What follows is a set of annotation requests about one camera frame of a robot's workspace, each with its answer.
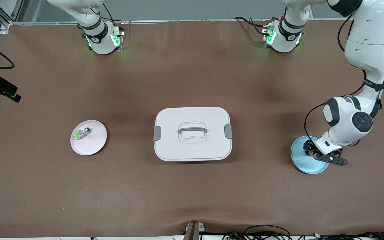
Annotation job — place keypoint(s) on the brown table mat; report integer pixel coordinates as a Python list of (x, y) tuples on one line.
[(192, 193)]

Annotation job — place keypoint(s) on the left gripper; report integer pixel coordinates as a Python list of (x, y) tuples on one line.
[(310, 147)]

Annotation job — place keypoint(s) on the metal camera bracket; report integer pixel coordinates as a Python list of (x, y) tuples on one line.
[(192, 231)]

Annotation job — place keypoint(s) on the pink round plate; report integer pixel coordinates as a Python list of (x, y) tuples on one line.
[(92, 146)]

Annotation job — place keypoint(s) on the light blue round plate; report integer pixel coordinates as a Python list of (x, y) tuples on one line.
[(307, 166)]

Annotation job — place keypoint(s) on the aluminium frame strut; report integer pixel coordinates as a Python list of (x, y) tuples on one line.
[(5, 24)]

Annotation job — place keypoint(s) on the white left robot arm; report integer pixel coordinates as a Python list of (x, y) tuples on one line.
[(368, 40)]

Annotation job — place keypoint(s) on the green push-button switch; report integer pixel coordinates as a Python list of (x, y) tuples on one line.
[(80, 134)]

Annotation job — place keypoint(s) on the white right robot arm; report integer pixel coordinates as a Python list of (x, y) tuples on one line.
[(100, 40)]

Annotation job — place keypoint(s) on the white lidded storage box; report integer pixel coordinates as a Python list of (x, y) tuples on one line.
[(192, 150)]

